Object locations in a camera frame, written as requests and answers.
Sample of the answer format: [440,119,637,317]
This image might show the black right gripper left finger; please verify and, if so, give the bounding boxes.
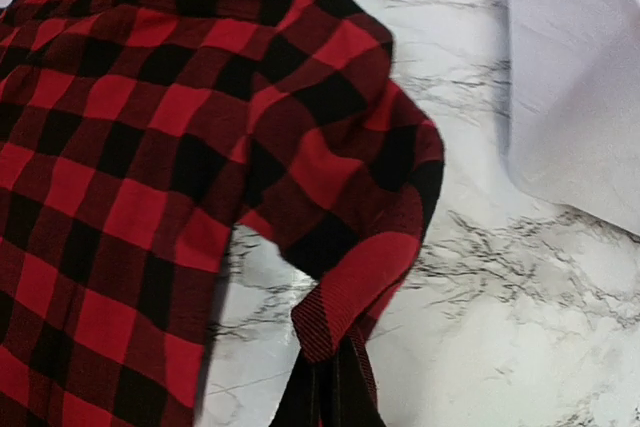
[272,351,325,427]

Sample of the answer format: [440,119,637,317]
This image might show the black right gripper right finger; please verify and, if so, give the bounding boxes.
[334,327,385,427]

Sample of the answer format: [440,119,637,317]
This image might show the red black plaid shirt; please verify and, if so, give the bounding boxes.
[1,0,444,426]

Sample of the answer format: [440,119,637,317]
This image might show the white plastic laundry bin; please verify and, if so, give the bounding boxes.
[507,0,639,233]

